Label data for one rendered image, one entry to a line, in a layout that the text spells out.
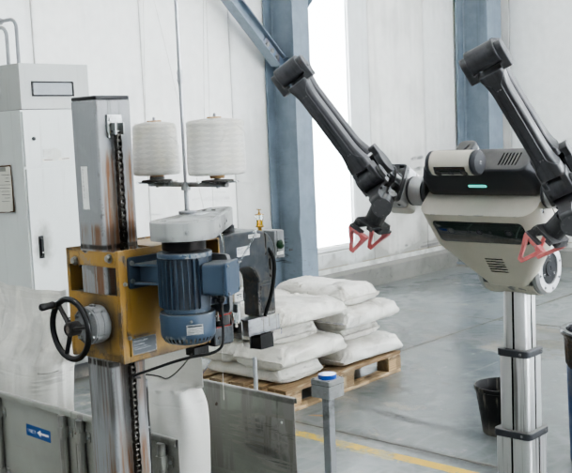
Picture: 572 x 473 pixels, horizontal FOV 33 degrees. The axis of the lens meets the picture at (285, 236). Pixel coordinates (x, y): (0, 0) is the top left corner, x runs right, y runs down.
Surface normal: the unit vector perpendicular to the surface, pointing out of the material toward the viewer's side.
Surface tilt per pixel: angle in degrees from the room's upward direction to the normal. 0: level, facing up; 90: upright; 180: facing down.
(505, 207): 40
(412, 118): 90
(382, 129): 90
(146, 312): 90
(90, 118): 90
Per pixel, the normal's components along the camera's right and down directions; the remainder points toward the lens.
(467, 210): -0.47, -0.69
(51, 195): 0.74, 0.04
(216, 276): -0.31, 0.11
